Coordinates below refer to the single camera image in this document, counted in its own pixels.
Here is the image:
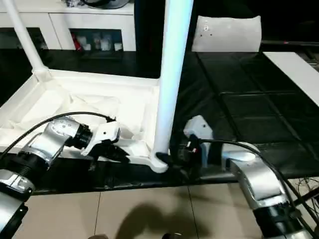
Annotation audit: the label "white plastic table leg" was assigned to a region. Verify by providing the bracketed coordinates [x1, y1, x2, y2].
[0, 0, 51, 81]
[152, 0, 195, 166]

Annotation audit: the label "black work mat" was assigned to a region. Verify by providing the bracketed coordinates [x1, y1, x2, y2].
[0, 47, 319, 192]

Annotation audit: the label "white flat panel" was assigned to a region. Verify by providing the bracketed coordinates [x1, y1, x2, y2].
[191, 14, 263, 53]

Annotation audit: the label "black folding stand leg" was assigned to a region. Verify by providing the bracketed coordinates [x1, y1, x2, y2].
[291, 191, 319, 208]

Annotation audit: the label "black cabinet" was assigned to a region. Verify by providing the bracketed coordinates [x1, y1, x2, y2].
[134, 0, 319, 54]

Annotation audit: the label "white sheet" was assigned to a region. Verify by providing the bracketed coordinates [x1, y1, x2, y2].
[262, 51, 319, 109]

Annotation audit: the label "white glass-door cabinet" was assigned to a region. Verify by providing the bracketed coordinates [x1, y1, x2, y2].
[0, 0, 137, 52]

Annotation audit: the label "grey bag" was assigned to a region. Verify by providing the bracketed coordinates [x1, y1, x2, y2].
[81, 0, 132, 10]

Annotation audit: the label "clear small items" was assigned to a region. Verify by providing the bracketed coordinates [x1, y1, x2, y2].
[64, 0, 86, 8]

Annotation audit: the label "grey floor cable bundle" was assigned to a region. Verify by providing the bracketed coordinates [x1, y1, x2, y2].
[294, 176, 319, 196]

